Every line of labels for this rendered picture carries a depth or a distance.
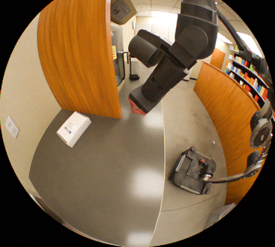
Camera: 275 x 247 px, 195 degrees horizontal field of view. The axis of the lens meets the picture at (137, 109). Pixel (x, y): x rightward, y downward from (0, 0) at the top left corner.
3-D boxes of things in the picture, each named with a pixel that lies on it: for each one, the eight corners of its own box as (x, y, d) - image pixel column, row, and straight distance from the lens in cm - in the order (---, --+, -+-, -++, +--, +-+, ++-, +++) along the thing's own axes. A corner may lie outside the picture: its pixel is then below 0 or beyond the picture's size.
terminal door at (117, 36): (109, 98, 45) (96, 17, 41) (124, 77, 70) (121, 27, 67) (110, 98, 45) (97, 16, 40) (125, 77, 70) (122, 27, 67)
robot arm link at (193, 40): (214, 39, 12) (207, 46, 20) (141, 0, 17) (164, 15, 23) (158, 94, 14) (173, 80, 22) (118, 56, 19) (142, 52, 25)
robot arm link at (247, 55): (210, -1, 79) (210, 5, 87) (198, 4, 73) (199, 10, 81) (253, 60, 75) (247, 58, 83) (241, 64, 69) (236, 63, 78)
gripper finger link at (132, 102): (121, 108, 27) (130, 91, 20) (135, 98, 31) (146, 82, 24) (135, 123, 27) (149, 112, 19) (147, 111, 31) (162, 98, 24)
